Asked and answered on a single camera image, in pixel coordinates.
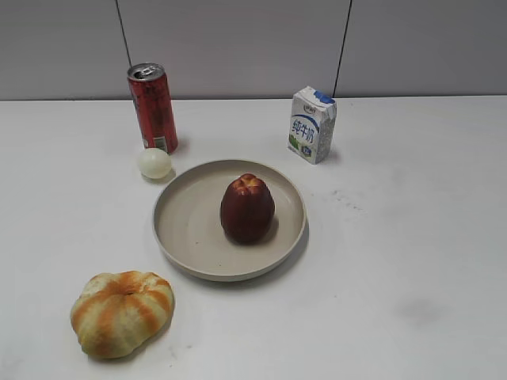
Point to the dark red apple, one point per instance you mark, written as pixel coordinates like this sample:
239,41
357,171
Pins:
247,209

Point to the beige round plate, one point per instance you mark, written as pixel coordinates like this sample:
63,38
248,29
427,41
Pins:
188,231

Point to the white blue milk carton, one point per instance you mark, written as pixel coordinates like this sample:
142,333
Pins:
312,124

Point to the white egg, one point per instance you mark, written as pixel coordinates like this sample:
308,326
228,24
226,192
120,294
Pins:
154,163

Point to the red soda can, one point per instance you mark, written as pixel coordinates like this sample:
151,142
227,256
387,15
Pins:
150,92

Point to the orange striped pumpkin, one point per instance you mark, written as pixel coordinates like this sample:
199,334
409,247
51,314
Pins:
118,312

